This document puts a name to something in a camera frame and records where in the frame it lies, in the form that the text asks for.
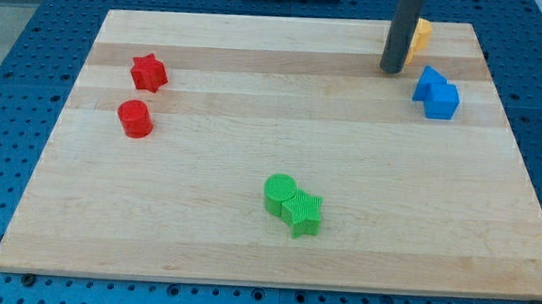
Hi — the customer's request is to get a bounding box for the blue triangle block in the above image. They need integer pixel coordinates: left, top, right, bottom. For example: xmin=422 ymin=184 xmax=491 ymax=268
xmin=412 ymin=65 xmax=448 ymax=102

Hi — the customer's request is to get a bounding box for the green cylinder block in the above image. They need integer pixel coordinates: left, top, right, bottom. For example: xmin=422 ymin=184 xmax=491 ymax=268
xmin=263 ymin=173 xmax=297 ymax=216

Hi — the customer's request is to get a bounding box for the green star block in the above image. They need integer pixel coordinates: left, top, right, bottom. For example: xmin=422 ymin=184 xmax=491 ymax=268
xmin=280 ymin=189 xmax=323 ymax=238

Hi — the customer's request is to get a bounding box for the red cylinder block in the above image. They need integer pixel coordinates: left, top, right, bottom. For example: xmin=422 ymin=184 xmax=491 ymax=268
xmin=117 ymin=99 xmax=153 ymax=138

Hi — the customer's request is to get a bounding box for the red star block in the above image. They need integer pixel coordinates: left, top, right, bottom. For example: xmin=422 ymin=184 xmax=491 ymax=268
xmin=130 ymin=54 xmax=168 ymax=93

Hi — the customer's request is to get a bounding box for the wooden board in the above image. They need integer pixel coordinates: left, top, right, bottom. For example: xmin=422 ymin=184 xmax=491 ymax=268
xmin=0 ymin=9 xmax=542 ymax=300

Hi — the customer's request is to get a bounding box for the blue cube block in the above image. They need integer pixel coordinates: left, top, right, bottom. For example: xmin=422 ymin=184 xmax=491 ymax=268
xmin=423 ymin=83 xmax=460 ymax=120

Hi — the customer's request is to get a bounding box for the yellow block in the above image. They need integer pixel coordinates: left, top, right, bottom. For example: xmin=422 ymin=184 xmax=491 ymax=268
xmin=405 ymin=18 xmax=433 ymax=65

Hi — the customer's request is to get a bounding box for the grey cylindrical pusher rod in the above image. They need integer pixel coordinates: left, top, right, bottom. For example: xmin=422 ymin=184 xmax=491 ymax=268
xmin=379 ymin=0 xmax=425 ymax=74

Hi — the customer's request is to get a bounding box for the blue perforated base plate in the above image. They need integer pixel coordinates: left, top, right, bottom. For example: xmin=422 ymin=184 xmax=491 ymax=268
xmin=0 ymin=0 xmax=542 ymax=304

